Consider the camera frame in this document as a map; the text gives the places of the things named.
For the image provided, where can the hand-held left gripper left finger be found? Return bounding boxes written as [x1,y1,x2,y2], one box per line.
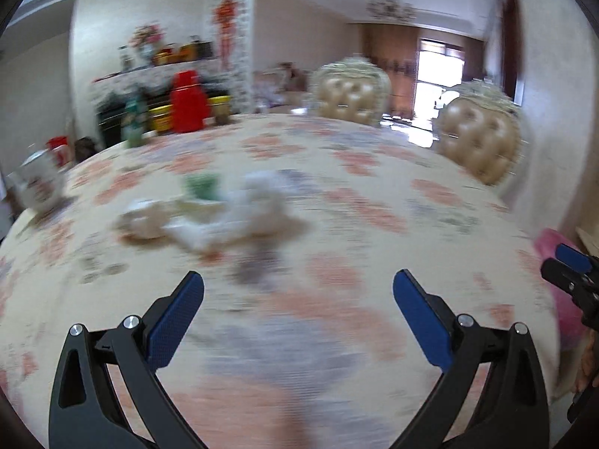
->
[48,270,207,449]

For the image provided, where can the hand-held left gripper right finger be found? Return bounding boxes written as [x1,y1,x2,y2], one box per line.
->
[387,269,549,449]

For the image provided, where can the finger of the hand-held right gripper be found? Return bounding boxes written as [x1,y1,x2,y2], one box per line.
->
[539,259,599,327]
[553,242,599,276]

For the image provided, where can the pink plastic trash bin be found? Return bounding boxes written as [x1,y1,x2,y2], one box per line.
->
[532,228,591,354]

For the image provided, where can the person's right hand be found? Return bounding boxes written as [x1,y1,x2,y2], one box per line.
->
[575,332,599,393]

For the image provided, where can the white paper scrap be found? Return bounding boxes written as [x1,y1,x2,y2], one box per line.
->
[163,219,228,254]

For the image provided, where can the beige crumpled wrapper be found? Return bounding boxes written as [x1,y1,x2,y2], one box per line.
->
[117,200,175,245]

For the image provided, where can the small green box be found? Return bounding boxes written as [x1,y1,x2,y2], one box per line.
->
[185,174,222,203]

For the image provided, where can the tufted beige dining chair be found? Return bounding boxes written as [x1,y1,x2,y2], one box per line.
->
[437,81,523,187]
[310,56,392,128]

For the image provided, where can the white printed mug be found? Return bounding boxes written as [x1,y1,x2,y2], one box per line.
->
[8,149,67,212]

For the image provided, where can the green glass bottle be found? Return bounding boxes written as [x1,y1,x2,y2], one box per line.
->
[121,85,149,147]

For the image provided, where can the red bucket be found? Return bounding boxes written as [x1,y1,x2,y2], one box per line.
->
[46,135,72,165]

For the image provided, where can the red plastic container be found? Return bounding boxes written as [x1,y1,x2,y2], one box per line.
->
[168,70,212,134]

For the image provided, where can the bright window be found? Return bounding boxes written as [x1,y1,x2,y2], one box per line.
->
[413,36,467,119]

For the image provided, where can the dark sideboard with lace cloth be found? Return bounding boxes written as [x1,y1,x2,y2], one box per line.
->
[92,57,246,147]

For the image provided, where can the ornate sofa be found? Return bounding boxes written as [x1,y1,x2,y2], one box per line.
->
[254,62,313,109]

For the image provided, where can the brown curtain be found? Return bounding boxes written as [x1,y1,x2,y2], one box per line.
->
[359,23,422,115]

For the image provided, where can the yellow orange boxes on sideboard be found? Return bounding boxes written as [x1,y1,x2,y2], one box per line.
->
[151,40,213,65]

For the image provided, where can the flower bouquet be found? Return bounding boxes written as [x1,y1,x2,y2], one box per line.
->
[130,22,168,67]

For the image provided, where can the red hanging knot decoration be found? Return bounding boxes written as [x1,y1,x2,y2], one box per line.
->
[214,0,238,70]

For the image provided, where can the crystal chandelier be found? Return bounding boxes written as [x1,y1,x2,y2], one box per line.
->
[364,0,418,22]

